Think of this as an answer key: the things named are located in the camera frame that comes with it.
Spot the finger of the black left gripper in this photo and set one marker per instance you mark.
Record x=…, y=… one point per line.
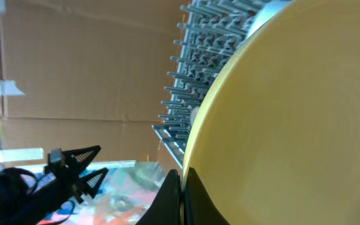
x=92, y=181
x=79, y=159

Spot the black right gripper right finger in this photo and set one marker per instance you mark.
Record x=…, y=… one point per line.
x=198, y=206

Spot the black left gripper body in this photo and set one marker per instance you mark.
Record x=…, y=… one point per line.
x=66, y=166

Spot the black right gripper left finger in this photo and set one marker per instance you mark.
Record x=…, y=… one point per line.
x=165, y=208

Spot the yellow plate with crumbs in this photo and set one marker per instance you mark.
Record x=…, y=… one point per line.
x=277, y=137

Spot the light blue bowl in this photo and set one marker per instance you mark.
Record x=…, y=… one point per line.
x=268, y=11

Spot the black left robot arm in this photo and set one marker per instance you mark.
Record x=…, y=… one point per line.
x=22, y=202

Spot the grey dishwasher rack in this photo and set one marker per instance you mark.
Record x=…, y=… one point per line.
x=214, y=30

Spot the brown cardboard box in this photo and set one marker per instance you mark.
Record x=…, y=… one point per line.
x=90, y=72

